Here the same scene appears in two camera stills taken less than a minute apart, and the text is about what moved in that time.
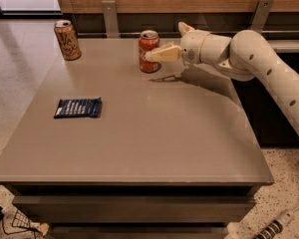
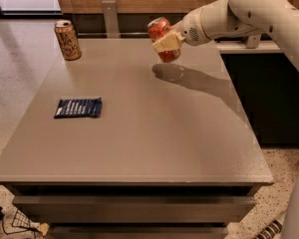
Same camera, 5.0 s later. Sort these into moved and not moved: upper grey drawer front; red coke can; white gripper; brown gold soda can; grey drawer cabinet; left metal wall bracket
Moved: white gripper; red coke can
Not moved: left metal wall bracket; grey drawer cabinet; upper grey drawer front; brown gold soda can
